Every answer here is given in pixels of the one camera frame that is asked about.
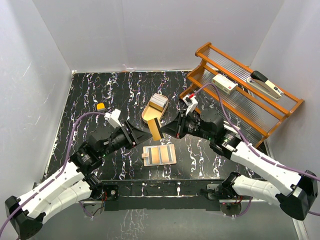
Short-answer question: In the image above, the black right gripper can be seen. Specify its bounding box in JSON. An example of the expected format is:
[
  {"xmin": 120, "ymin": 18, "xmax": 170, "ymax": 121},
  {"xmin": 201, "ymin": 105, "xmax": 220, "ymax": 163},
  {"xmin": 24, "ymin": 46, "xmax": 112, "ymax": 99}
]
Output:
[{"xmin": 160, "ymin": 109, "xmax": 214, "ymax": 141}]

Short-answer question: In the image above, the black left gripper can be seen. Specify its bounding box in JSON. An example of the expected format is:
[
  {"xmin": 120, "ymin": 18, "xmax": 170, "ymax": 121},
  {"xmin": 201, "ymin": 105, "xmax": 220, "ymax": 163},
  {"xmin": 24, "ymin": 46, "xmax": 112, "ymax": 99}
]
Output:
[{"xmin": 99, "ymin": 120, "xmax": 152, "ymax": 158}]

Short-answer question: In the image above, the orange card magnetic stripe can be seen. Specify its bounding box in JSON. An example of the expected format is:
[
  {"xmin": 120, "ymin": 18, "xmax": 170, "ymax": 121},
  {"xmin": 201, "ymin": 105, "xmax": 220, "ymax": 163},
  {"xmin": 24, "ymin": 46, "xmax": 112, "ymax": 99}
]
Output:
[{"xmin": 147, "ymin": 146, "xmax": 160, "ymax": 165}]

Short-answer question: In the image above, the beige leather card holder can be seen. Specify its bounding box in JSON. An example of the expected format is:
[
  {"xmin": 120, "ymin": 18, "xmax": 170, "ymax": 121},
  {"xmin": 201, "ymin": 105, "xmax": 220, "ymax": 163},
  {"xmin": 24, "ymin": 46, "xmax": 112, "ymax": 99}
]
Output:
[{"xmin": 141, "ymin": 144, "xmax": 177, "ymax": 167}]

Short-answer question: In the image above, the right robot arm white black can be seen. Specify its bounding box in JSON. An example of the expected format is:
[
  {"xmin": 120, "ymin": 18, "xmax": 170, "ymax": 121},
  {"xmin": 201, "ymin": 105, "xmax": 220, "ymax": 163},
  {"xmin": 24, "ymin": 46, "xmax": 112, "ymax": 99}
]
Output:
[{"xmin": 160, "ymin": 108, "xmax": 318, "ymax": 221}]

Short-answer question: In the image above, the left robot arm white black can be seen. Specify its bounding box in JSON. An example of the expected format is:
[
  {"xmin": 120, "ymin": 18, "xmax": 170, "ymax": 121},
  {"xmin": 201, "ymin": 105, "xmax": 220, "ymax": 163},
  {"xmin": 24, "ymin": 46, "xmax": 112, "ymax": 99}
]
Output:
[{"xmin": 4, "ymin": 121, "xmax": 152, "ymax": 240}]

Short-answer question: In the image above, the beige oval card tray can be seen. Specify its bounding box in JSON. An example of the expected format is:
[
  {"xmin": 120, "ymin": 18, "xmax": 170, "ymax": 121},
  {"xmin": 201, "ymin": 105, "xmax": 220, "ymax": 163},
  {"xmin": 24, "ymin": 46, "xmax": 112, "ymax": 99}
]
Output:
[{"xmin": 141, "ymin": 98, "xmax": 169, "ymax": 124}]

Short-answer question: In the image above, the white card stack in tray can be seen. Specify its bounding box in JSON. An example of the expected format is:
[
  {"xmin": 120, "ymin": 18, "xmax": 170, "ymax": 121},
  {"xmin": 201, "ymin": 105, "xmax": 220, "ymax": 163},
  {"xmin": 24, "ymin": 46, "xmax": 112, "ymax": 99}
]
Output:
[{"xmin": 149, "ymin": 93, "xmax": 168, "ymax": 111}]

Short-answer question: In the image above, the orange yellow small block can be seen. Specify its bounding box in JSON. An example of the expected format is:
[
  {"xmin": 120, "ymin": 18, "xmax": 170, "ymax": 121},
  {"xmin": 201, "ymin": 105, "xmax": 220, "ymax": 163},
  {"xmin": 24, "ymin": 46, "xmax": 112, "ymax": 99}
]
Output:
[{"xmin": 96, "ymin": 102, "xmax": 106, "ymax": 112}]

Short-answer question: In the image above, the white staples box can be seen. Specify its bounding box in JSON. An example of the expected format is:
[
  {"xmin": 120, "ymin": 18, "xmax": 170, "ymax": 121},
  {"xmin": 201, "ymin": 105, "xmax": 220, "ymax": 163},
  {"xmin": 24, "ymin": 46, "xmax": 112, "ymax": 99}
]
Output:
[{"xmin": 212, "ymin": 73, "xmax": 238, "ymax": 95}]

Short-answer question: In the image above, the orange wooden shelf rack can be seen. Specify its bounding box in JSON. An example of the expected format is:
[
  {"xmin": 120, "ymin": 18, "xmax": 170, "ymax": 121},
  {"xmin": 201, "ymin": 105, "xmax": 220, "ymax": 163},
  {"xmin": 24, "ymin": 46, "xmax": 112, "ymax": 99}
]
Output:
[{"xmin": 179, "ymin": 42, "xmax": 304, "ymax": 147}]

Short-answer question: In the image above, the large black beige stapler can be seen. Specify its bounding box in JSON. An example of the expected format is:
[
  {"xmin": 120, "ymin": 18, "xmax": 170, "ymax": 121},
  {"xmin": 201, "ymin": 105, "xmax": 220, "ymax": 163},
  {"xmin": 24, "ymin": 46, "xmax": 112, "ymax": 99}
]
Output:
[{"xmin": 246, "ymin": 70, "xmax": 284, "ymax": 101}]

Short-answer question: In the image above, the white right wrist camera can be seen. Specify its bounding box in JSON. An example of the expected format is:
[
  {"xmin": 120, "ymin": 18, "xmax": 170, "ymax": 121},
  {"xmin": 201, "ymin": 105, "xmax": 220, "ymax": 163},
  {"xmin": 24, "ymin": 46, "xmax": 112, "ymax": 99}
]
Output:
[{"xmin": 182, "ymin": 93, "xmax": 198, "ymax": 115}]

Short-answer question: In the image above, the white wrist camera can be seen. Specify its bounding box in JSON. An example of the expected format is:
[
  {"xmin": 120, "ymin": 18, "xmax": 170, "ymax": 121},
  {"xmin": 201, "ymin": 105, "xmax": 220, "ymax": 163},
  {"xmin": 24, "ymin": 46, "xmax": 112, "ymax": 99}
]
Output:
[
  {"xmin": 182, "ymin": 93, "xmax": 198, "ymax": 115},
  {"xmin": 104, "ymin": 108, "xmax": 122, "ymax": 129}
]

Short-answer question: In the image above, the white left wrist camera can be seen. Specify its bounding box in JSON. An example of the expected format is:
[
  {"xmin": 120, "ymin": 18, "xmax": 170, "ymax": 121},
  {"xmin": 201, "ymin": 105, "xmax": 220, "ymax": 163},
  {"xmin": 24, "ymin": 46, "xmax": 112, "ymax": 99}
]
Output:
[{"xmin": 104, "ymin": 108, "xmax": 122, "ymax": 129}]

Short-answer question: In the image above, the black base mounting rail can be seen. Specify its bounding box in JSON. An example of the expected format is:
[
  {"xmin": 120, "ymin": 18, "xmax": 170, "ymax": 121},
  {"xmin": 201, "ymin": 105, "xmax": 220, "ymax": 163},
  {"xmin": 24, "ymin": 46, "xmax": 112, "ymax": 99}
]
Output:
[{"xmin": 74, "ymin": 178, "xmax": 253, "ymax": 212}]

